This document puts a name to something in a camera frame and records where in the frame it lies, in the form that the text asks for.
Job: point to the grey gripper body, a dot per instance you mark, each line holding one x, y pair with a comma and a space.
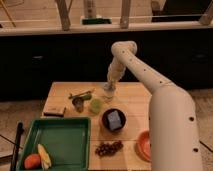
109, 90

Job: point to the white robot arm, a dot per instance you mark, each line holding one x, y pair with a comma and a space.
173, 127

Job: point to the green paper cup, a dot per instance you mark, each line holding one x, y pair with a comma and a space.
95, 106

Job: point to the black bowl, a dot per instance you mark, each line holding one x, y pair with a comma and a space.
105, 123

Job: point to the green vegetable peeler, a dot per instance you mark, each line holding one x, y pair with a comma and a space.
85, 95

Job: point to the dark grape bunch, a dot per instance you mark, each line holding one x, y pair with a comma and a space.
108, 149

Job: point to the orange plastic bowl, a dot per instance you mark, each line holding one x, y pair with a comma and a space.
143, 146

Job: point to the green plastic tray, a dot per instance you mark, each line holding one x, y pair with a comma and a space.
66, 140

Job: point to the wooden railing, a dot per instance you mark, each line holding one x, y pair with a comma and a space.
27, 17

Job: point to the yellow corn cob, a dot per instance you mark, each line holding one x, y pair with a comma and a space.
45, 159

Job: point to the black rod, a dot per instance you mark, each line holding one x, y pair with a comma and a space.
19, 132

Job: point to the orange fruit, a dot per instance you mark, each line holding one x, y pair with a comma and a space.
32, 161

